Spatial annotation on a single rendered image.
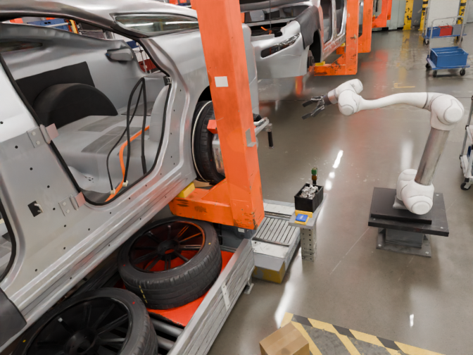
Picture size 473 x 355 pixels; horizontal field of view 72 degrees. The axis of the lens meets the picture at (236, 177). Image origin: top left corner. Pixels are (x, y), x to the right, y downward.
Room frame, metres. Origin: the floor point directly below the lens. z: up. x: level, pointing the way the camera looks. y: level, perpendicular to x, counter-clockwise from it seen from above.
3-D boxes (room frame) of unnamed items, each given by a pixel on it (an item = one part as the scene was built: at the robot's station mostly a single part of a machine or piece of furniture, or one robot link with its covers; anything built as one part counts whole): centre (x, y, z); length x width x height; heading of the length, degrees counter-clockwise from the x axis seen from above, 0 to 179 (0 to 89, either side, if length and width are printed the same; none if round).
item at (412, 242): (1.96, -1.23, 0.15); 0.50 x 0.50 x 0.30; 61
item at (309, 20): (5.13, -1.35, 1.36); 0.71 x 0.30 x 0.51; 150
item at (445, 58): (6.49, -4.50, 0.48); 1.00 x 0.61 x 0.96; 155
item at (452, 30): (9.55, -6.41, 0.48); 1.00 x 0.61 x 0.96; 66
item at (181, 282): (1.70, 0.51, 0.39); 0.66 x 0.66 x 0.24
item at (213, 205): (1.95, 0.25, 0.69); 0.52 x 0.17 x 0.35; 60
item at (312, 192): (1.97, -0.50, 0.52); 0.20 x 0.14 x 0.13; 141
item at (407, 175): (1.95, -1.23, 0.49); 0.18 x 0.16 x 0.22; 163
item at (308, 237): (1.92, -0.47, 0.21); 0.10 x 0.10 x 0.42; 60
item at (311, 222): (1.94, -0.48, 0.44); 0.43 x 0.17 x 0.03; 150
